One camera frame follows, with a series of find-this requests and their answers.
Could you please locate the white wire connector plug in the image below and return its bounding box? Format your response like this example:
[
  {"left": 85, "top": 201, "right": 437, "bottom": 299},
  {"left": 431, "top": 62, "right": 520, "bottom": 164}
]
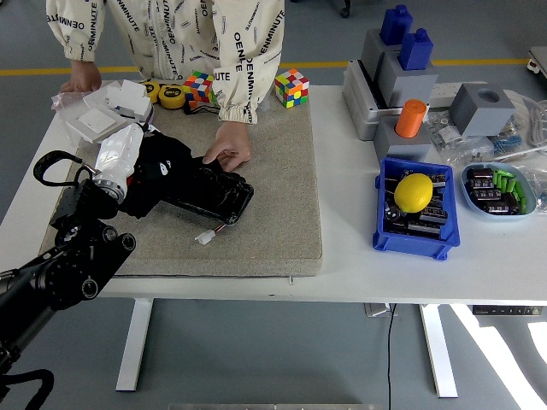
[{"left": 194, "top": 221, "right": 227, "bottom": 247}]

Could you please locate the light blue tray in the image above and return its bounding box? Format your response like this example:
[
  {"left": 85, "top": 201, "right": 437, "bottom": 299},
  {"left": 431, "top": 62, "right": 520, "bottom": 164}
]
[{"left": 460, "top": 161, "right": 538, "bottom": 222}]

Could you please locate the grey block with round hole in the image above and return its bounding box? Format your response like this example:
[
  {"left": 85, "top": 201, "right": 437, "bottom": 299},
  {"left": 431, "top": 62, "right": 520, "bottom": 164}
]
[{"left": 449, "top": 82, "right": 517, "bottom": 138}]

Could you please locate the orange cylinder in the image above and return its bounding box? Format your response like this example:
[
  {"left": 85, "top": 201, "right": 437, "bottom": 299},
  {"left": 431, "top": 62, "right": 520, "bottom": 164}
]
[{"left": 394, "top": 98, "right": 429, "bottom": 138}]

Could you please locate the clear bag of metal parts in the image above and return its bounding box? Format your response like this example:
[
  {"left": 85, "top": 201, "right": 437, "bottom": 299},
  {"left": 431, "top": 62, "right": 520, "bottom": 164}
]
[{"left": 425, "top": 109, "right": 468, "bottom": 149}]

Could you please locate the multicolour puzzle cube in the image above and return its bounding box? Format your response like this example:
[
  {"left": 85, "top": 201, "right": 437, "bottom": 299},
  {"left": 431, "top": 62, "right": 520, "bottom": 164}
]
[
  {"left": 273, "top": 67, "right": 310, "bottom": 109},
  {"left": 183, "top": 70, "right": 217, "bottom": 110}
]

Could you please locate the person's left hand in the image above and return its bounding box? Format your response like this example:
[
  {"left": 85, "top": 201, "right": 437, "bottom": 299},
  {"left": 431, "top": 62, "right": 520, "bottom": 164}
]
[{"left": 202, "top": 123, "right": 252, "bottom": 173}]

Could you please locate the white cart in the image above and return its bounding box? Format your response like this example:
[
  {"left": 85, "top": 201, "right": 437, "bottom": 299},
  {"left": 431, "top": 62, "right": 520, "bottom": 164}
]
[{"left": 526, "top": 45, "right": 547, "bottom": 82}]

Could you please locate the person's right hand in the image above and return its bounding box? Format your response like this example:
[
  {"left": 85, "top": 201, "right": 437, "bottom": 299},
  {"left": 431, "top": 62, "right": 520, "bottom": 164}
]
[{"left": 59, "top": 58, "right": 103, "bottom": 94}]

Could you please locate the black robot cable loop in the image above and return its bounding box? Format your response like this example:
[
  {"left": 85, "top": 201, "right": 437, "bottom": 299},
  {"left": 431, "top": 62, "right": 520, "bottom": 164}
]
[{"left": 0, "top": 369, "right": 56, "bottom": 410}]

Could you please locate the black table control panel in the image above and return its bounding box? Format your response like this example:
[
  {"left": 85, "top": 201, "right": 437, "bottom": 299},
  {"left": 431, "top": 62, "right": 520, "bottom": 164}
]
[{"left": 472, "top": 304, "right": 544, "bottom": 317}]

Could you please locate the silver table bracket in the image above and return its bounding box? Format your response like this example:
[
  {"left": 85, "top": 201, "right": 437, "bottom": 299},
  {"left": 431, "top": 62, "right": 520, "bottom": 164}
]
[{"left": 364, "top": 302, "right": 398, "bottom": 318}]

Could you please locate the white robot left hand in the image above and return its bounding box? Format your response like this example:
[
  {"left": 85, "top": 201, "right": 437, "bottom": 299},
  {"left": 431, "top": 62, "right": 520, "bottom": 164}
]
[{"left": 93, "top": 122, "right": 150, "bottom": 184}]

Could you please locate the yellow lemon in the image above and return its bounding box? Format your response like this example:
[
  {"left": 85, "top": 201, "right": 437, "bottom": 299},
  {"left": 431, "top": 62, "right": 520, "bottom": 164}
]
[{"left": 393, "top": 173, "right": 434, "bottom": 214}]

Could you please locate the thin white rod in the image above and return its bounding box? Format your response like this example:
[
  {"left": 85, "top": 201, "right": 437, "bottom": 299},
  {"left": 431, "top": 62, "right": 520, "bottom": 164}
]
[{"left": 496, "top": 144, "right": 547, "bottom": 161}]

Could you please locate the black rag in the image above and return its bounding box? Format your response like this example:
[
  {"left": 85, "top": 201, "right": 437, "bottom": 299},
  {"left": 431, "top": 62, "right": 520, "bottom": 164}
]
[{"left": 117, "top": 127, "right": 206, "bottom": 220}]

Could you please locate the black hanging cable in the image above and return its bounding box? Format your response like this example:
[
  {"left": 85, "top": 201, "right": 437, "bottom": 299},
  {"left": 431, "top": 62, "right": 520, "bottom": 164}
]
[{"left": 385, "top": 303, "right": 398, "bottom": 410}]

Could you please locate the white cable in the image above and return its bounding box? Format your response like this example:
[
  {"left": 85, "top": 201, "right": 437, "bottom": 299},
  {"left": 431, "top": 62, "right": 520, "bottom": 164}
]
[{"left": 506, "top": 89, "right": 547, "bottom": 149}]

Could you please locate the blue bottle-shaped block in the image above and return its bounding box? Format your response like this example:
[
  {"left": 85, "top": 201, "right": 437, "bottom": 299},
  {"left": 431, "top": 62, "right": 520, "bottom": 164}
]
[
  {"left": 398, "top": 27, "right": 435, "bottom": 72},
  {"left": 379, "top": 3, "right": 415, "bottom": 46}
]

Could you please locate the clear bag of screws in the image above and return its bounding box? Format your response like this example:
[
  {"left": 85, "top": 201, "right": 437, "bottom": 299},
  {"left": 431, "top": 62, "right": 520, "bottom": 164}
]
[{"left": 444, "top": 136, "right": 499, "bottom": 168}]

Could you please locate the crumpled clear bag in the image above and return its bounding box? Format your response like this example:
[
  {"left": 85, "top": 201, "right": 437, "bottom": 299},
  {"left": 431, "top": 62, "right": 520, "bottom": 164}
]
[{"left": 509, "top": 161, "right": 547, "bottom": 214}]

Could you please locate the blue resistor bundle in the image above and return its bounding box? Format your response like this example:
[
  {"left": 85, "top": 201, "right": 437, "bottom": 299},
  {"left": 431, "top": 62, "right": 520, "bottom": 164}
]
[{"left": 491, "top": 134, "right": 524, "bottom": 157}]

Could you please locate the white cardboard box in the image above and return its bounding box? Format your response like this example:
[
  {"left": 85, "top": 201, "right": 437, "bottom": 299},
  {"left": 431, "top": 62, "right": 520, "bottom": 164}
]
[{"left": 83, "top": 79, "right": 153, "bottom": 125}]

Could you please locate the black glossy panel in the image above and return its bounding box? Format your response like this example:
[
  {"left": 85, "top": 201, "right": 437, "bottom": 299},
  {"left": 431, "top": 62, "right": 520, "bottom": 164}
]
[{"left": 162, "top": 155, "right": 255, "bottom": 226}]

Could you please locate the yellow tape measure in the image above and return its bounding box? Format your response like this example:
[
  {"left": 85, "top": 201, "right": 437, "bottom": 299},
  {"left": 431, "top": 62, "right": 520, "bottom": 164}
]
[
  {"left": 158, "top": 83, "right": 186, "bottom": 110},
  {"left": 141, "top": 79, "right": 162, "bottom": 104}
]

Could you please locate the clear plastic bag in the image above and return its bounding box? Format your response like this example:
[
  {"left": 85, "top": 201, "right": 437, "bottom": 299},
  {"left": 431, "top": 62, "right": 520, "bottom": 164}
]
[{"left": 50, "top": 90, "right": 93, "bottom": 129}]

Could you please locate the light grey enclosure box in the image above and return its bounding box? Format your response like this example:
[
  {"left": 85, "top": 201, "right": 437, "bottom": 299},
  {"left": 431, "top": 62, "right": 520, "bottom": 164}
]
[{"left": 342, "top": 59, "right": 405, "bottom": 142}]

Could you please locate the blue plastic bin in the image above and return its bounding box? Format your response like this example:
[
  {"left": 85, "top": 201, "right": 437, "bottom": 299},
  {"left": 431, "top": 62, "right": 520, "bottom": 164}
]
[{"left": 373, "top": 156, "right": 462, "bottom": 261}]

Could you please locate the grey-brown mat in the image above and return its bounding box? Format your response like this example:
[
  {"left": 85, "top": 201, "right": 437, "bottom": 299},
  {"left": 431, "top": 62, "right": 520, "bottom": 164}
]
[{"left": 38, "top": 83, "right": 323, "bottom": 278}]

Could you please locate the white table leg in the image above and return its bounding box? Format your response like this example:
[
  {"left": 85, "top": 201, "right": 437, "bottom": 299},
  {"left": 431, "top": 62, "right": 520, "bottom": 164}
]
[
  {"left": 418, "top": 303, "right": 458, "bottom": 399},
  {"left": 115, "top": 297, "right": 154, "bottom": 392}
]

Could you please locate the white flat square box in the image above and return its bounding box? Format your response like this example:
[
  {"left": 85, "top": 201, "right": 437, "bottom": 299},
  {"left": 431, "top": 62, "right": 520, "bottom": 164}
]
[{"left": 64, "top": 107, "right": 129, "bottom": 144}]

